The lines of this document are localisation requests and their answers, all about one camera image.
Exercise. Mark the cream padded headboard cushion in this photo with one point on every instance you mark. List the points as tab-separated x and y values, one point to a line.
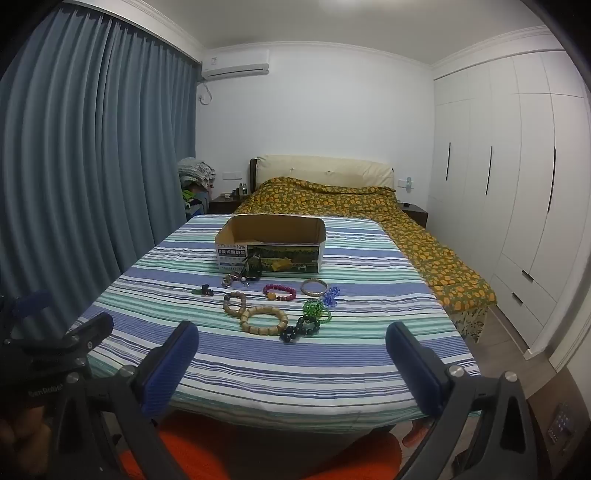
323	166

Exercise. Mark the gold metal bangle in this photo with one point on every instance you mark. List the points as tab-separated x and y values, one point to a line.
304	290

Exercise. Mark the black wrist watch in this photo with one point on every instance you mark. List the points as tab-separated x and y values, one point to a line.
253	267

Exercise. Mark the dark wooden nightstand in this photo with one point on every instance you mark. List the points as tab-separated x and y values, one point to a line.
415	214
224	205

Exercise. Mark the person's left hand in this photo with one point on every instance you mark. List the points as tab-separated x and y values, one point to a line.
25	434

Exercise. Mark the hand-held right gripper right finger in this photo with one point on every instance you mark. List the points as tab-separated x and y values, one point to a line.
413	369

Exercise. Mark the floral bed base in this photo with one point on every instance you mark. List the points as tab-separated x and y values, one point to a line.
473	323

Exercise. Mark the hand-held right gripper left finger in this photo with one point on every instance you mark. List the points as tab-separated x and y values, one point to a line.
168	369

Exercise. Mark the pile of clothes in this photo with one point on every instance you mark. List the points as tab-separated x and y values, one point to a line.
196	173

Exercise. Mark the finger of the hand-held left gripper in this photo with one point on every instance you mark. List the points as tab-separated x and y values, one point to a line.
30	304
92	330

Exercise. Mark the striped blue green bedsheet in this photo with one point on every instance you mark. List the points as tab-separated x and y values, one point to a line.
360	323

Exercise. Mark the printed cardboard box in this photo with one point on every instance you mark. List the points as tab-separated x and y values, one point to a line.
272	247

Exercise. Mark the person's orange pants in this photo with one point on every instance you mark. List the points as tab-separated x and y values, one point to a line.
254	452

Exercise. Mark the white wall socket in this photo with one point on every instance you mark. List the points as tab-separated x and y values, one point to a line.
407	183

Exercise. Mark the dark wooden headboard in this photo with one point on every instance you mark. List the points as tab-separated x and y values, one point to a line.
253	175

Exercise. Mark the white wardrobe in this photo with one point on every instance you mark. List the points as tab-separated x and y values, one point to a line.
508	184

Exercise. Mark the yellow floral blanket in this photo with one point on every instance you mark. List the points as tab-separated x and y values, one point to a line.
415	240

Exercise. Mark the blue grey curtain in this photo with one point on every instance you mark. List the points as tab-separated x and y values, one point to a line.
92	161

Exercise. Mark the dark appliance with control panel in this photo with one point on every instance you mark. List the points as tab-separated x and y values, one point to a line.
561	422

